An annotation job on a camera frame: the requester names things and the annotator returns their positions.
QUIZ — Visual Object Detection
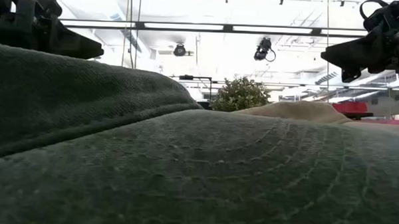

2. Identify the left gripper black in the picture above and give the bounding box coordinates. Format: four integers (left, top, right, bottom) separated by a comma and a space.
0, 0, 106, 60

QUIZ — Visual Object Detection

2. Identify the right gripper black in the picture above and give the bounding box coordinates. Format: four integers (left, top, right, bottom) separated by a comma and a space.
319, 0, 399, 85

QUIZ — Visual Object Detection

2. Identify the beige fabric hat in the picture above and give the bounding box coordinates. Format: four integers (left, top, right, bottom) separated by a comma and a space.
234, 98, 354, 126

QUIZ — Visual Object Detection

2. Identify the red plastic bin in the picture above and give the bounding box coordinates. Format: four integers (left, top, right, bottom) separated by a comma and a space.
331, 100, 399, 126

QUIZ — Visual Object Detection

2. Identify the round black ceiling spotlight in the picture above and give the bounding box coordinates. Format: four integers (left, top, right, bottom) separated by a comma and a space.
173, 43, 188, 58

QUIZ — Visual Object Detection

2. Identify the green leafy potted plant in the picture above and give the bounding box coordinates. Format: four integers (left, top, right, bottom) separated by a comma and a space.
211, 74, 273, 114

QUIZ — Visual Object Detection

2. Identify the dark green fabric cap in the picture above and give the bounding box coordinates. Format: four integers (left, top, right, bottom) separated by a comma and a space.
0, 42, 399, 224

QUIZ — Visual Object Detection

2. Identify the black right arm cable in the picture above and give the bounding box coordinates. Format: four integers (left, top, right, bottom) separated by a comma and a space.
358, 0, 390, 22

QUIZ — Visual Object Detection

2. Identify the black overhead camera with cable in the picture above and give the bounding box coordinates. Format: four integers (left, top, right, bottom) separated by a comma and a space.
253, 36, 277, 62

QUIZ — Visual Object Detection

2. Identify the black metal stand frame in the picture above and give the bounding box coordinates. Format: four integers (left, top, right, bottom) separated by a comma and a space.
173, 74, 214, 100

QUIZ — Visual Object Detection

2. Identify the black overhead frame bar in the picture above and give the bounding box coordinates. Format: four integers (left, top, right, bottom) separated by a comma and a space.
57, 18, 369, 39

